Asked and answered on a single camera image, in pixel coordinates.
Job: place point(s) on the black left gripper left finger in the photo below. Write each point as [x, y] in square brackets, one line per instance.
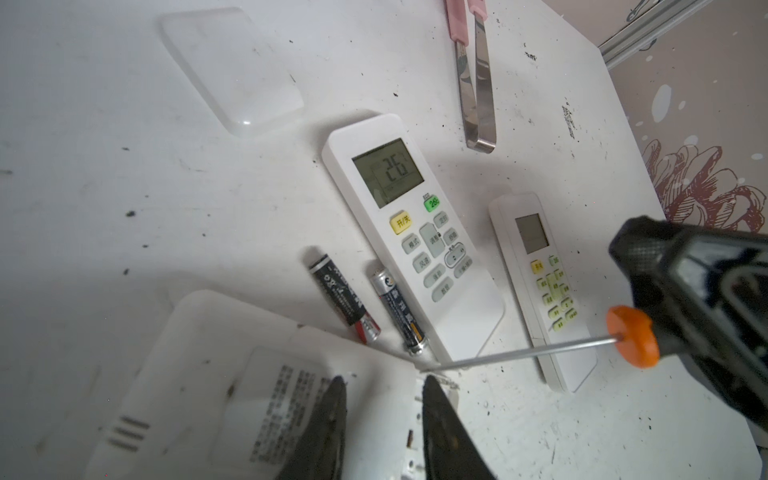
[319, 453]

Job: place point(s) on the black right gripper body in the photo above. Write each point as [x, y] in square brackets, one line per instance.
[700, 294]

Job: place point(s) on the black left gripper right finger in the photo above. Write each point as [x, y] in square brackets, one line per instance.
[449, 452]

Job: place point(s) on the orange black screwdriver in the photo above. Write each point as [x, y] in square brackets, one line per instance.
[600, 345]

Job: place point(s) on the white remote control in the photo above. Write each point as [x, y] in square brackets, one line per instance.
[229, 388]
[416, 233]

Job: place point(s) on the small black battery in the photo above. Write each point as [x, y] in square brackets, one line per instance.
[344, 299]

